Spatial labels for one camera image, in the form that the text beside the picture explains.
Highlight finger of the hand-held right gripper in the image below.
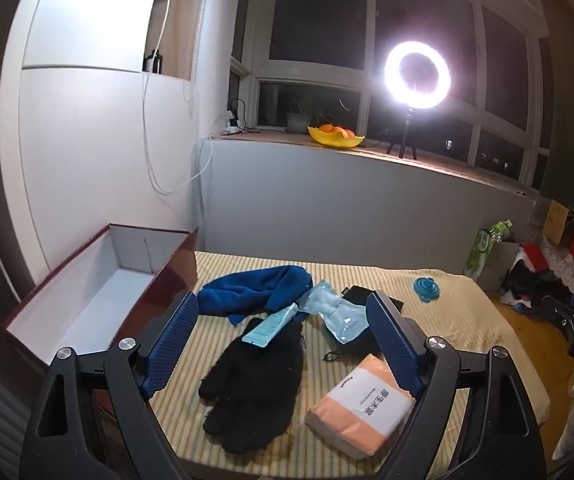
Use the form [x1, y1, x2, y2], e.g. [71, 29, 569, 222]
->
[537, 291, 574, 333]

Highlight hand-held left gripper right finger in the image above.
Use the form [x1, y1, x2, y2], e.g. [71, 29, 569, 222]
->
[364, 289, 550, 480]

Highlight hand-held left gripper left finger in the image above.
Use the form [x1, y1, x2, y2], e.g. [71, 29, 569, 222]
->
[19, 290, 200, 480]

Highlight black fabric pouch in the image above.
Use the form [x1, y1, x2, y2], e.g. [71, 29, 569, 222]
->
[324, 285, 404, 363]

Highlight orange tissue pack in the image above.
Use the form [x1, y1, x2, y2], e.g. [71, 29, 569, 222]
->
[304, 352, 415, 461]

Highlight black knit glove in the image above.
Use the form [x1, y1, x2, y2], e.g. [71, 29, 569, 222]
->
[198, 316, 305, 456]

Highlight blue fleece towel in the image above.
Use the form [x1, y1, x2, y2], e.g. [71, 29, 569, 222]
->
[198, 265, 314, 326]

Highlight dark red cardboard box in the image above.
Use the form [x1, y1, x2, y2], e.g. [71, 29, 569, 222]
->
[1, 224, 198, 376]

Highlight pile of clothes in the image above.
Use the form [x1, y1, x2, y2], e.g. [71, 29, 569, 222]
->
[499, 245, 570, 311]

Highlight striped yellow tablecloth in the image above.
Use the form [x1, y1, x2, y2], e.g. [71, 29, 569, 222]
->
[174, 250, 550, 461]

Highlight blue collapsible funnel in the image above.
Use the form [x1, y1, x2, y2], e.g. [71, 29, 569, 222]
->
[413, 274, 442, 305]

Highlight clear cotton ball packet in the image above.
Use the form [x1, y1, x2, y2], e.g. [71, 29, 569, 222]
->
[297, 280, 368, 345]

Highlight brown cardboard box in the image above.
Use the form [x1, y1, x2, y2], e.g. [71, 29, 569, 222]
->
[542, 200, 570, 247]

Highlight light blue tube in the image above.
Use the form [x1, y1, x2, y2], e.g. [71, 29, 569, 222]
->
[242, 302, 300, 348]

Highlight green shopping bag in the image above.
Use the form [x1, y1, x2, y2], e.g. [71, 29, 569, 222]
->
[464, 220, 512, 281]

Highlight yellow fruit bowl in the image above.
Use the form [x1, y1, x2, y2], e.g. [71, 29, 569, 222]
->
[308, 125, 366, 150]

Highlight black tripod stand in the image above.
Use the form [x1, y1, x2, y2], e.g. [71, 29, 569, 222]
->
[387, 107, 418, 161]

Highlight white power strip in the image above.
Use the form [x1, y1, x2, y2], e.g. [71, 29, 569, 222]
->
[221, 110, 248, 137]

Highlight potted plant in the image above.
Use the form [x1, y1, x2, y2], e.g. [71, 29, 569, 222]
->
[287, 102, 308, 133]

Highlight white framed window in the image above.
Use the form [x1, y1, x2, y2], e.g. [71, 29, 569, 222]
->
[227, 0, 558, 191]

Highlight ring light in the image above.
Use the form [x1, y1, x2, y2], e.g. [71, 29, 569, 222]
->
[384, 40, 452, 108]

